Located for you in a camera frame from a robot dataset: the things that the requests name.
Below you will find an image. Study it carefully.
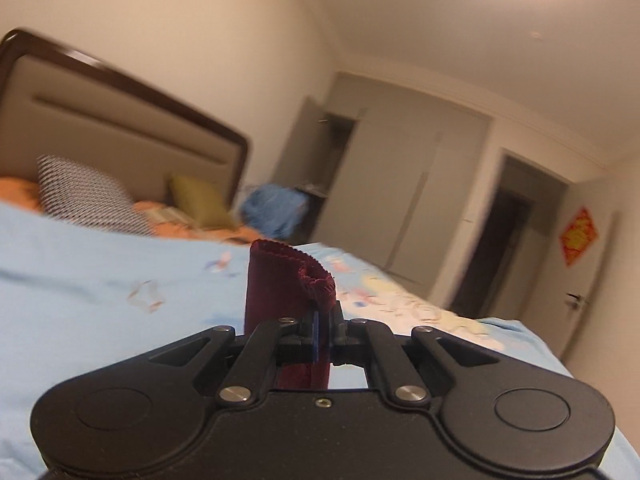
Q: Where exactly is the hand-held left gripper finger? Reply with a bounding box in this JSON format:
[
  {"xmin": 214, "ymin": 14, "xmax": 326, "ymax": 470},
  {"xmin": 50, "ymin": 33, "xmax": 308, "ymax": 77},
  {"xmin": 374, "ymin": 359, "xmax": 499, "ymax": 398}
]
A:
[
  {"xmin": 149, "ymin": 310, "xmax": 320, "ymax": 407},
  {"xmin": 319, "ymin": 304, "xmax": 502, "ymax": 405}
]

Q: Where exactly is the dark red knit garment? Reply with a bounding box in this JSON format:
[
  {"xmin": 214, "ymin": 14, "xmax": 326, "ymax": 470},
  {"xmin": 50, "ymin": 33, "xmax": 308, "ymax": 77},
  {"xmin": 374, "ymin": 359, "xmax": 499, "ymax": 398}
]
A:
[{"xmin": 243, "ymin": 239, "xmax": 337, "ymax": 392}]

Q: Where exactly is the dark nightstand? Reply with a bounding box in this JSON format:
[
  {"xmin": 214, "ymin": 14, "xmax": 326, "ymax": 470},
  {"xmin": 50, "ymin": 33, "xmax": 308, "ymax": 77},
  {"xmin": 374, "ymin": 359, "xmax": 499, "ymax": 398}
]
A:
[{"xmin": 292, "ymin": 186, "xmax": 328, "ymax": 242}]

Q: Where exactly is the blue cloth pile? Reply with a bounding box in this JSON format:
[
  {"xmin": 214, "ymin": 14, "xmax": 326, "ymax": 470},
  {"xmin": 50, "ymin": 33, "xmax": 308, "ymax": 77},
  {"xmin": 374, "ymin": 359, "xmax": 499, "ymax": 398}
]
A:
[{"xmin": 240, "ymin": 183, "xmax": 311, "ymax": 241}]

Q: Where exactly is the olive green pillow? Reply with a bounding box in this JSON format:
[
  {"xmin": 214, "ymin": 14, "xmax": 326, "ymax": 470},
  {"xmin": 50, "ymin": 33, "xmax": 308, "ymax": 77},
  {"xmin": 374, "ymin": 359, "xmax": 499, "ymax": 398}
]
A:
[{"xmin": 167, "ymin": 174, "xmax": 238, "ymax": 228}]

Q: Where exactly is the grey wardrobe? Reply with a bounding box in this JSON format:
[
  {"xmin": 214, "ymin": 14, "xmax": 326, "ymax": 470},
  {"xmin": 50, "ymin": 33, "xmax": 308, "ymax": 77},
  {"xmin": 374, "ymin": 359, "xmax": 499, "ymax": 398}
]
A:
[{"xmin": 272, "ymin": 71, "xmax": 496, "ymax": 306}]

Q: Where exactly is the dark doorway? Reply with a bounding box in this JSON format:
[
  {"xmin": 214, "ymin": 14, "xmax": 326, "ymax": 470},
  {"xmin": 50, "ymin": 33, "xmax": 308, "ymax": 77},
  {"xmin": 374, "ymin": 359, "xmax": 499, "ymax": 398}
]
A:
[{"xmin": 450, "ymin": 150, "xmax": 568, "ymax": 321}]

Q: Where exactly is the light blue printed blanket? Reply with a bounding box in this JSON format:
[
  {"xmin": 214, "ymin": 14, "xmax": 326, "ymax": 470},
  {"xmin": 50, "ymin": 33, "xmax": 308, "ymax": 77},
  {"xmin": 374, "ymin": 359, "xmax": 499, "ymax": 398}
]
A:
[{"xmin": 0, "ymin": 200, "xmax": 573, "ymax": 480}]

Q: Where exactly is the black and white patterned pillow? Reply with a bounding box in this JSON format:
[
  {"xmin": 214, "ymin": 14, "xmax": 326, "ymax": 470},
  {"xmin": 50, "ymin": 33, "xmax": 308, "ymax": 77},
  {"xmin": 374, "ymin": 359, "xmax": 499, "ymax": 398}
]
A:
[{"xmin": 36, "ymin": 155, "xmax": 153, "ymax": 236}]

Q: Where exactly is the white door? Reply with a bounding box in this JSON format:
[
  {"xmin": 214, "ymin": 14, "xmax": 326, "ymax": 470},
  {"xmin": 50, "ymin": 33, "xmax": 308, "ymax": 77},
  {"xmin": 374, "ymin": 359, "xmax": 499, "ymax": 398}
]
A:
[{"xmin": 559, "ymin": 209, "xmax": 620, "ymax": 363}]

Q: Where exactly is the red door decoration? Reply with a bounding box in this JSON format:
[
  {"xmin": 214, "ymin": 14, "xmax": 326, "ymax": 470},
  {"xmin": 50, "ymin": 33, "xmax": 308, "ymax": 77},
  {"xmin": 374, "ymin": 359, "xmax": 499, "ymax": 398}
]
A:
[{"xmin": 559, "ymin": 206, "xmax": 600, "ymax": 267}]

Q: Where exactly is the beige headboard with dark frame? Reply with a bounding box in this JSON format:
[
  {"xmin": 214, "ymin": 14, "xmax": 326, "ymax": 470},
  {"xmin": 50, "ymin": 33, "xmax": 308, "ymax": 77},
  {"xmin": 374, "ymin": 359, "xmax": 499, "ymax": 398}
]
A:
[{"xmin": 0, "ymin": 29, "xmax": 251, "ymax": 211}]

